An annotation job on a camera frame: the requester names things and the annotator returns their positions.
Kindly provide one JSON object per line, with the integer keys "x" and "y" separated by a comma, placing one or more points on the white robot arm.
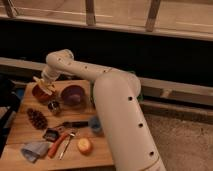
{"x": 115, "y": 95}

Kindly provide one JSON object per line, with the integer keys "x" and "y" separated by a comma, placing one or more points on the grey folded cloth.
{"x": 34, "y": 150}

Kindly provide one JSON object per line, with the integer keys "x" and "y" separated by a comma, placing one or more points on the small dark tray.
{"x": 51, "y": 135}

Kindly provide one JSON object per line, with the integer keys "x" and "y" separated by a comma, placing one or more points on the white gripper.
{"x": 48, "y": 75}

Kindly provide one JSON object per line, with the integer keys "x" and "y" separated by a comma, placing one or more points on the brown pine cone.
{"x": 37, "y": 119}

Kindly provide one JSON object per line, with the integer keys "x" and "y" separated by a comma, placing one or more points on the orange apple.
{"x": 85, "y": 146}

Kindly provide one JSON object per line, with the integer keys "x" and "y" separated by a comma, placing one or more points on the small metal cup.
{"x": 54, "y": 107}

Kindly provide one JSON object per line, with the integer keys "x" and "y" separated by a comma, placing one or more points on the metal spoon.
{"x": 71, "y": 136}

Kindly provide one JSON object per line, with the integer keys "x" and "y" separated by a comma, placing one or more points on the orange handled tool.
{"x": 53, "y": 149}

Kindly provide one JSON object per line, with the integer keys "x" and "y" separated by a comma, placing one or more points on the red bowl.
{"x": 40, "y": 95}

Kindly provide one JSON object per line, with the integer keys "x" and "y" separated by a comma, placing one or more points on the dark chair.
{"x": 10, "y": 100}

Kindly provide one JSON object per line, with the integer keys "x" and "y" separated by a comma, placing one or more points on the yellow banana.
{"x": 44, "y": 88}

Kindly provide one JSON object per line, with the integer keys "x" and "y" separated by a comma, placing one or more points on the blue cup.
{"x": 95, "y": 125}

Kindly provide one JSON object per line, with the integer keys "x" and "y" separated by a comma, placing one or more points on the purple bowl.
{"x": 73, "y": 96}

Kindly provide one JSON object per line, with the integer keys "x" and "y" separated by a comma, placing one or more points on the green plastic bin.
{"x": 139, "y": 97}

